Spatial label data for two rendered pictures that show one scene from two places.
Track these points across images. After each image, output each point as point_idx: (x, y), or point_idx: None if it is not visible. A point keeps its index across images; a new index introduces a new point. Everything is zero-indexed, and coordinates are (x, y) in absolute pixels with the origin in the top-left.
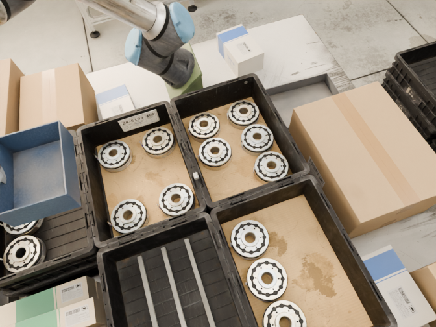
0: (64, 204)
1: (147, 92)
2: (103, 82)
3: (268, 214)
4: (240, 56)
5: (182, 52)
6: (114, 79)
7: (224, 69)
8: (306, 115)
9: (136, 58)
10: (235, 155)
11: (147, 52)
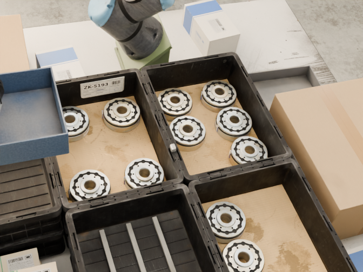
0: (58, 147)
1: (94, 61)
2: (37, 42)
3: (243, 200)
4: (212, 34)
5: (151, 19)
6: (51, 40)
7: (189, 46)
8: (288, 103)
9: (105, 19)
10: (208, 137)
11: (118, 14)
